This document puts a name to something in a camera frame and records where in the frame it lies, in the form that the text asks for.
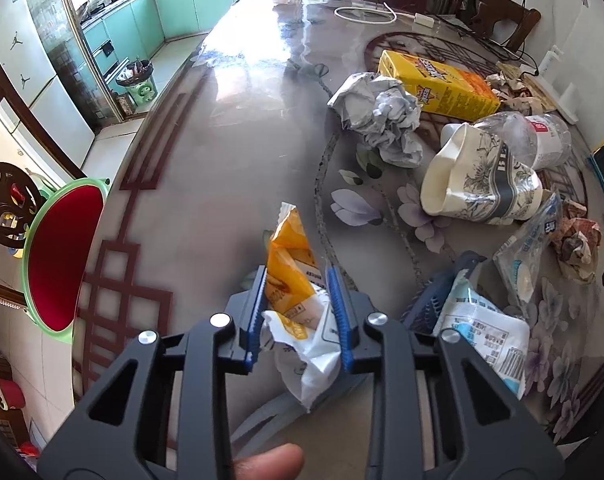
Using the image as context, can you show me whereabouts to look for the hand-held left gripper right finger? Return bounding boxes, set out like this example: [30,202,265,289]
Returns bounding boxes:
[326,262,568,480]

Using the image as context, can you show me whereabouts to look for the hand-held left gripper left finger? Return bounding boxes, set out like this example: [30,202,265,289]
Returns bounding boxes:
[37,265,270,480]

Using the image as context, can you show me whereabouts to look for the orange white snack wrapper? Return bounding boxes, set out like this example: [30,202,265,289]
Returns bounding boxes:
[259,201,344,413]

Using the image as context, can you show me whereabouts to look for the white blue wrapper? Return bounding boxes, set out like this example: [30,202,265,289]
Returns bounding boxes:
[432,275,531,401]

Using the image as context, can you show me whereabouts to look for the crushed patterned paper cup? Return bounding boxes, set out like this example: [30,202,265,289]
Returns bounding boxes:
[420,122,544,226]

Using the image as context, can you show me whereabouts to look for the clear plastic packet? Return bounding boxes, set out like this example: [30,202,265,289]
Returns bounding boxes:
[493,187,565,318]

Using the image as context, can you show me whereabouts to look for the grey paper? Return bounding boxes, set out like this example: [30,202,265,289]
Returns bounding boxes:
[327,72,425,168]

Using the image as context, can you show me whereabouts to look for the green bin with red bag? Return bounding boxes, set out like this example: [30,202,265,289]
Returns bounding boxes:
[22,177,108,346]

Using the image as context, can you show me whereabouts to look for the yellow carton box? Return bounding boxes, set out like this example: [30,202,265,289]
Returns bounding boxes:
[378,50,502,122]

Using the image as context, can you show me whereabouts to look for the small brown paper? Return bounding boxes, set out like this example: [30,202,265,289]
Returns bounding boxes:
[552,199,603,283]

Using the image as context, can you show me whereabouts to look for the crushed clear plastic bottle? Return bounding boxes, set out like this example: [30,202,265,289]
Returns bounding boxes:
[469,111,574,171]

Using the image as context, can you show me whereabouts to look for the newspaper ball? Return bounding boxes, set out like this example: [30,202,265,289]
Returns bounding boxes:
[484,62,545,116]

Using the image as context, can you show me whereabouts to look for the green kitchen trash can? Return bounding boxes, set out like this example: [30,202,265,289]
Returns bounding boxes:
[114,59,158,111]

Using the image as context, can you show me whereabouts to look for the person's left hand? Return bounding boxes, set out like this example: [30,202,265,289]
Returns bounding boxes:
[232,444,305,480]

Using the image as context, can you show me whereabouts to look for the built-in oven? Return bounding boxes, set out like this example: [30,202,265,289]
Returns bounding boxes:
[91,37,122,81]

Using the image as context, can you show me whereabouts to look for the teal kitchen cabinets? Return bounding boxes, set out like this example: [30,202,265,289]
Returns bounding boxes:
[79,0,295,81]

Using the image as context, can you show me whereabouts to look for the dark wooden chair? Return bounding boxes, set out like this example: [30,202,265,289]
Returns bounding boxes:
[454,0,542,53]
[0,59,108,261]

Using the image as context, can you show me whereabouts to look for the white cosmetic tube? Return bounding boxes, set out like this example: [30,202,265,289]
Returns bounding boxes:
[542,47,563,77]

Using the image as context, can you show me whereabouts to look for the white fridge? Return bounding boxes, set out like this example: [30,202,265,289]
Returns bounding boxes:
[0,0,95,171]

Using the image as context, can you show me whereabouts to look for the white cable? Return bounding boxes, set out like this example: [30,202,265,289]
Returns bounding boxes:
[334,2,418,26]

